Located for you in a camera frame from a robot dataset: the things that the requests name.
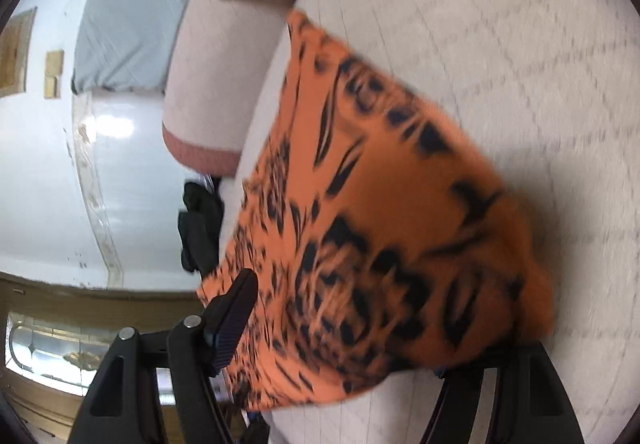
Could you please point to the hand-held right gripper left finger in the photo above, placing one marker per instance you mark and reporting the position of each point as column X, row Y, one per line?
column 232, row 324

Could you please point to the framed wall panel cover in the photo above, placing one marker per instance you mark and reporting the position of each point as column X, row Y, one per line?
column 15, row 53

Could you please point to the orange black floral shirt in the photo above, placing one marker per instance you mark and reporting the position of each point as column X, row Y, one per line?
column 400, row 199

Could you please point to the pink bolster cushion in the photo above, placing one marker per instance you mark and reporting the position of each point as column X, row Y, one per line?
column 215, row 73

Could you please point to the black clothing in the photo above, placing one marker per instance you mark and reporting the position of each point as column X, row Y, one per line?
column 200, row 224

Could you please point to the beige wall switch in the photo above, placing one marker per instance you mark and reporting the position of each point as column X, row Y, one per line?
column 54, row 61
column 52, row 86

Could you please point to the grey pillow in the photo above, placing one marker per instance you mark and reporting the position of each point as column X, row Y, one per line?
column 130, row 13

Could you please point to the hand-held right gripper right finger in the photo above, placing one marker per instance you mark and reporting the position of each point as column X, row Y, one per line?
column 530, row 399

